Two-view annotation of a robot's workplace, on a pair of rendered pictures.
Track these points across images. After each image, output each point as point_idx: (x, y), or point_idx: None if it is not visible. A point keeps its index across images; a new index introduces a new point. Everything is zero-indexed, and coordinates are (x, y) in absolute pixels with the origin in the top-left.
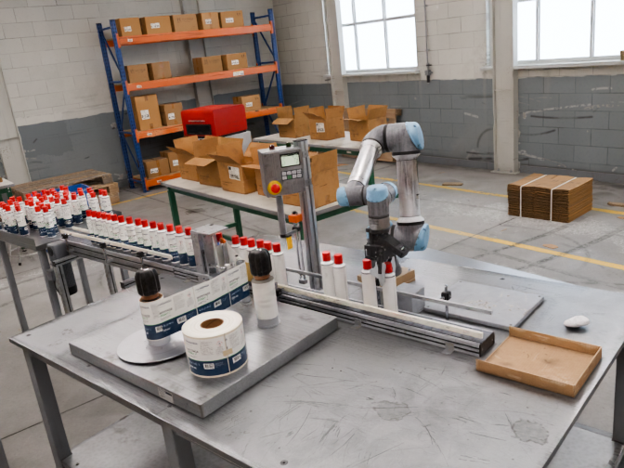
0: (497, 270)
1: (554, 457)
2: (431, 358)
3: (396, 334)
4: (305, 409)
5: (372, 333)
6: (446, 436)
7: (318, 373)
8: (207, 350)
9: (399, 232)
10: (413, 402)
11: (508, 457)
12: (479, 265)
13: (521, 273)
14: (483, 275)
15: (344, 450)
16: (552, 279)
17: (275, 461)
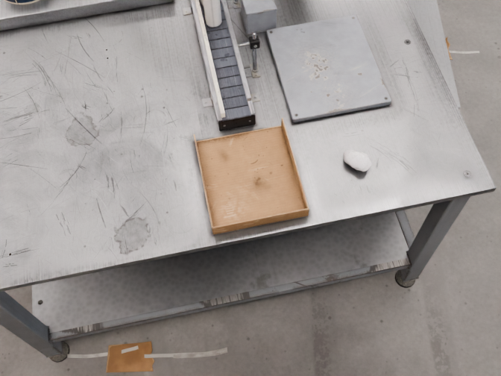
0: (424, 24)
1: (338, 227)
2: (184, 100)
3: (200, 48)
4: (34, 81)
5: (187, 30)
6: (77, 188)
7: (89, 48)
8: None
9: None
10: (105, 136)
11: (85, 242)
12: (423, 1)
13: (440, 48)
14: (399, 22)
15: (6, 142)
16: (452, 82)
17: None
